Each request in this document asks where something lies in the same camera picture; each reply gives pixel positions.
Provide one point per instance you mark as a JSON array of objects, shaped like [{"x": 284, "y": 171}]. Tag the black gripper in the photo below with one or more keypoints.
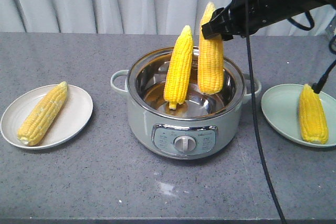
[{"x": 240, "y": 17}]

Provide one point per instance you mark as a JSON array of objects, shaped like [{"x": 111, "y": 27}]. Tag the orange yellow corn cob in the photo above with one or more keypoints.
[{"x": 210, "y": 76}]

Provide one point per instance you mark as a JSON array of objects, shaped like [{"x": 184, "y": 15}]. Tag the bright yellow corn cob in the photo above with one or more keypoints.
[{"x": 178, "y": 75}]

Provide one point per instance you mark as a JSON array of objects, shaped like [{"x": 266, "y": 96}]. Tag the pale yellow corn cob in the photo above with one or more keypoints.
[{"x": 36, "y": 125}]

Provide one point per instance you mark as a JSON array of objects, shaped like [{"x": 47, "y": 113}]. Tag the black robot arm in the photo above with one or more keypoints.
[{"x": 283, "y": 9}]

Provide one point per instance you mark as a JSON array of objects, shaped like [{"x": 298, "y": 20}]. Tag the green electric cooking pot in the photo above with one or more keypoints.
[{"x": 200, "y": 127}]

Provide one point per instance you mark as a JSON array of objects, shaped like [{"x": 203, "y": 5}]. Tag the light green plate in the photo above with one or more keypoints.
[{"x": 279, "y": 105}]

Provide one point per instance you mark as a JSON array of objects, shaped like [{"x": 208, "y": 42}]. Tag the cream white plate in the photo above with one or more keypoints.
[{"x": 71, "y": 119}]

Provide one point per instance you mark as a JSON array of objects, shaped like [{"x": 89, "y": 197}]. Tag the white pleated curtain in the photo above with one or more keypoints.
[{"x": 160, "y": 17}]

